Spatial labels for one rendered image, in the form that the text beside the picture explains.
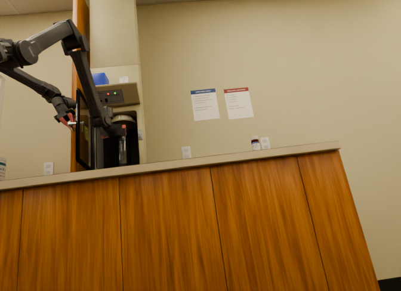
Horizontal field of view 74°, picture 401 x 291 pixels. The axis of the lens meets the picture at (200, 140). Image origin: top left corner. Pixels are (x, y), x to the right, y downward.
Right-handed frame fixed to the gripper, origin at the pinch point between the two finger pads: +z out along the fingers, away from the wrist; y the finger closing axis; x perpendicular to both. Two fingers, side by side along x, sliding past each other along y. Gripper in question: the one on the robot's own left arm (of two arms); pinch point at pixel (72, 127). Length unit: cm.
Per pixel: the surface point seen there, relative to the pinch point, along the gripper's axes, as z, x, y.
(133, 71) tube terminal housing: -27, -18, -49
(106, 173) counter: 34.3, 8.4, -3.7
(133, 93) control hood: -8.6, -12.2, -40.0
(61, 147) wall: -26, -68, 20
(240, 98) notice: 16, -54, -120
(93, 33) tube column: -69, -20, -41
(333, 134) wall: 83, -49, -165
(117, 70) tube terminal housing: -33, -19, -41
